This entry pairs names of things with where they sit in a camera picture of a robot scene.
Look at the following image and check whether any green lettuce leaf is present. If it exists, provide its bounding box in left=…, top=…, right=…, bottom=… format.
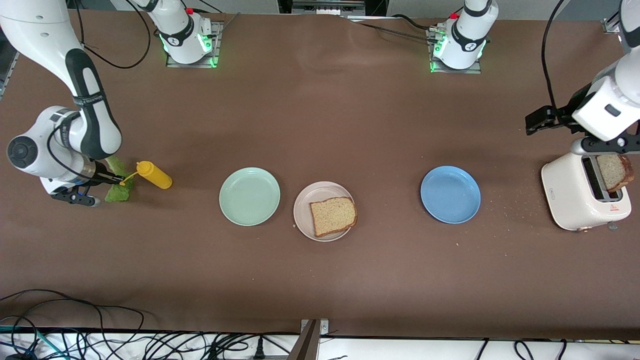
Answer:
left=104, top=155, right=136, bottom=203

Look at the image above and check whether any brown bread slice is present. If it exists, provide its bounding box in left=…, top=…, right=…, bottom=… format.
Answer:
left=309, top=196, right=358, bottom=238
left=596, top=154, right=635, bottom=194

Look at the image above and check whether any blue plate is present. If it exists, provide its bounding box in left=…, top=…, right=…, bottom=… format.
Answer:
left=420, top=165, right=482, bottom=225

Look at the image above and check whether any mint green plate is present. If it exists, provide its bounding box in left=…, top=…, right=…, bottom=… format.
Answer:
left=219, top=167, right=281, bottom=227

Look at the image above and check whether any beige plate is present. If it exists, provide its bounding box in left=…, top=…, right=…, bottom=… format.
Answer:
left=293, top=181, right=357, bottom=243

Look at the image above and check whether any yellow squeeze bottle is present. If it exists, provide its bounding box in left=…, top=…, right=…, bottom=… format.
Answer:
left=119, top=160, right=173, bottom=190

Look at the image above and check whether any white toaster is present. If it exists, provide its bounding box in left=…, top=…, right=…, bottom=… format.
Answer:
left=541, top=150, right=632, bottom=232

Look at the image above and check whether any aluminium frame post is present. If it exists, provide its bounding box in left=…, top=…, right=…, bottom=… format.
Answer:
left=0, top=47, right=18, bottom=101
left=602, top=12, right=625, bottom=36

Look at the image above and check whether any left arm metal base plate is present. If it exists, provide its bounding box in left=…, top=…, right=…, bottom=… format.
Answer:
left=427, top=27, right=483, bottom=75

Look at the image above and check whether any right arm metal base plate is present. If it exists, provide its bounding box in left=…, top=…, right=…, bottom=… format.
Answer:
left=165, top=20, right=224, bottom=69

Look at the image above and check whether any teal cable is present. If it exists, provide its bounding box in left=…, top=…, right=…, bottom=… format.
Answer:
left=0, top=325, right=68, bottom=360

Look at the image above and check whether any grey metal rail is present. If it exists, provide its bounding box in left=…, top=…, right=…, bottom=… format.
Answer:
left=291, top=0, right=367, bottom=17

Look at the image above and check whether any aluminium post with bracket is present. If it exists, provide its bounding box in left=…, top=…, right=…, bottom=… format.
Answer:
left=286, top=318, right=331, bottom=360

